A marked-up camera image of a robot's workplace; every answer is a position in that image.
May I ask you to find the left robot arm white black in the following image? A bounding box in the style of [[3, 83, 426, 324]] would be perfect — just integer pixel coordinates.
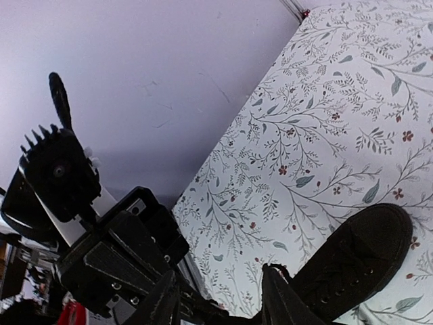
[[1, 72, 193, 324]]

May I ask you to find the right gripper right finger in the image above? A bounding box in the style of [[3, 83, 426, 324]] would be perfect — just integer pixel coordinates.
[[262, 264, 325, 325]]

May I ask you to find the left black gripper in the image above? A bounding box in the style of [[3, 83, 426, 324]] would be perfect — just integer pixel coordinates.
[[55, 186, 189, 318]]

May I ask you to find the left aluminium frame post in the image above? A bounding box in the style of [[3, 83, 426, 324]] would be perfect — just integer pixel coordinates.
[[280, 0, 311, 23]]

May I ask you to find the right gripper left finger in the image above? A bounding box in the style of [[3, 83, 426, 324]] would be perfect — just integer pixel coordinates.
[[127, 270, 181, 325]]

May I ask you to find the black canvas shoe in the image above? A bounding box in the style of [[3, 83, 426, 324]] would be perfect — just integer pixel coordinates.
[[243, 202, 414, 325]]

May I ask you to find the floral patterned table mat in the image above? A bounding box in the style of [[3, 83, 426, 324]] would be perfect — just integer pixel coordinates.
[[173, 1, 432, 324]]

